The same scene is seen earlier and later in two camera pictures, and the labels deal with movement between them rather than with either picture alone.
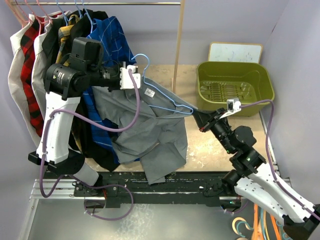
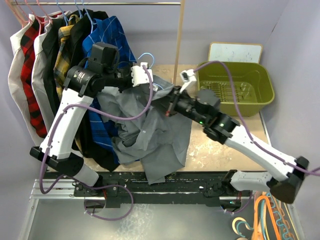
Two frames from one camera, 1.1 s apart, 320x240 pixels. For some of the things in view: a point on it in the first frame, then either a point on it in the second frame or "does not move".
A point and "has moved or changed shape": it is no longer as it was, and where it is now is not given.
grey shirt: x=157 y=139 has moved or changed shape
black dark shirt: x=50 y=44 does not move
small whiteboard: x=235 y=52 does not move
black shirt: x=87 y=24 to x=84 y=19
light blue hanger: x=161 y=107 to x=152 y=66
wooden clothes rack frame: x=179 y=33 does not move
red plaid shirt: x=28 y=39 does not move
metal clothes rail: x=95 y=3 does not move
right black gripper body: x=218 y=126 to x=179 y=102
